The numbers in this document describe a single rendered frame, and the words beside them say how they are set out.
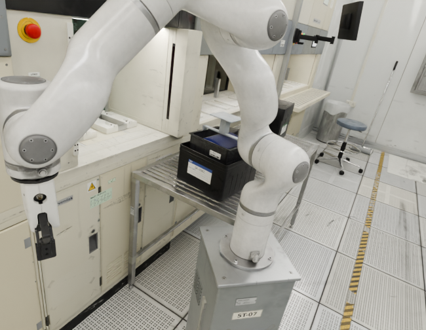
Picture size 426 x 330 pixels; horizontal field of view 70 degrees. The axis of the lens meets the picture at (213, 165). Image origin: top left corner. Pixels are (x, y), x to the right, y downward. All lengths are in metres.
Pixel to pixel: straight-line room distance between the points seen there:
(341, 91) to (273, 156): 4.64
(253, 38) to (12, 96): 0.41
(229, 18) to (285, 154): 0.38
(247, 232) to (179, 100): 0.84
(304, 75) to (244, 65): 3.63
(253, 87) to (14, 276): 1.07
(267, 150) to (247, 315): 0.56
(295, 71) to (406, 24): 1.74
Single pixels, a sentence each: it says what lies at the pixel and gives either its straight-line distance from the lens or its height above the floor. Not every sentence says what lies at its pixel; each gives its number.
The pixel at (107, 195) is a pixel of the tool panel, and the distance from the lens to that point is 1.45.
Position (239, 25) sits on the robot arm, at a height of 1.45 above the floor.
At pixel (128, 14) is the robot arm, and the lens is 0.55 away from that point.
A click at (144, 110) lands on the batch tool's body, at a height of 0.95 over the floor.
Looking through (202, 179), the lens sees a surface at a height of 0.82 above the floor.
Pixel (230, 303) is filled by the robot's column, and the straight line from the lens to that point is 1.04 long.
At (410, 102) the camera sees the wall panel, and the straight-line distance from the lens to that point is 5.39.
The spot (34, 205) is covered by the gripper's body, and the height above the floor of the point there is 1.12.
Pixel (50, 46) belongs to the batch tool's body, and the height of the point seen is 1.31.
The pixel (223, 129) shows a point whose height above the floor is 1.03.
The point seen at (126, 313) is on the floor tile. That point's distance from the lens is 1.84.
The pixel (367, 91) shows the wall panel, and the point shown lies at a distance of 5.38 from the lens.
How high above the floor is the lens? 1.45
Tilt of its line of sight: 25 degrees down
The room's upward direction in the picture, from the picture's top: 9 degrees clockwise
